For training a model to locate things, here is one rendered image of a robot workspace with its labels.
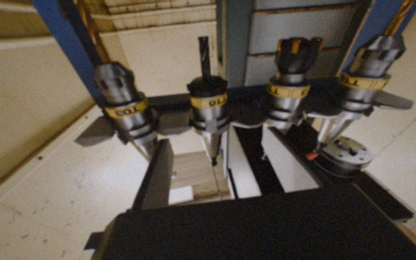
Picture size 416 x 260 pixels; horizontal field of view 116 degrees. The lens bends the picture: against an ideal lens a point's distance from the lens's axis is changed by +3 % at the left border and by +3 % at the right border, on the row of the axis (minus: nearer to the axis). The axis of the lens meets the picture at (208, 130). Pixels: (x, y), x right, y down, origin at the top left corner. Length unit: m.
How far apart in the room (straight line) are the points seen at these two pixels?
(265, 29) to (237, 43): 0.13
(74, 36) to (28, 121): 0.43
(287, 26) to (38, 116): 1.00
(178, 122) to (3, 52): 0.55
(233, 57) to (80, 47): 0.67
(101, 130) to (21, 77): 0.45
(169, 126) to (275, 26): 0.71
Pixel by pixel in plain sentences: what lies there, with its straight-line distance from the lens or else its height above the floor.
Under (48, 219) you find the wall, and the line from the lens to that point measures 0.68.
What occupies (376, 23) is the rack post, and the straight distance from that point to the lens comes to 0.35.
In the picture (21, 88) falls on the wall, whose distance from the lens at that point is 0.66.
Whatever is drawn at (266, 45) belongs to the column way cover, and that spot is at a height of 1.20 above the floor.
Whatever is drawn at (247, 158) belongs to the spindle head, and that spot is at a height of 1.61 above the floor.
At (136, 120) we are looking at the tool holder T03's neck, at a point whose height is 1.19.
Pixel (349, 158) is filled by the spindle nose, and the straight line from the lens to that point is 0.66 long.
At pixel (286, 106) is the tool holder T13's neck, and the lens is 0.21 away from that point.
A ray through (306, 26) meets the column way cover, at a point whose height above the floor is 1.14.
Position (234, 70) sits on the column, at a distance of 0.82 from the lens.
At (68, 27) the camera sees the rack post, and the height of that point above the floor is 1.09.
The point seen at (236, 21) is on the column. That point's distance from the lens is 0.79.
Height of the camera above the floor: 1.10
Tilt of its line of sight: 38 degrees up
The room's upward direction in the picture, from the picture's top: 174 degrees clockwise
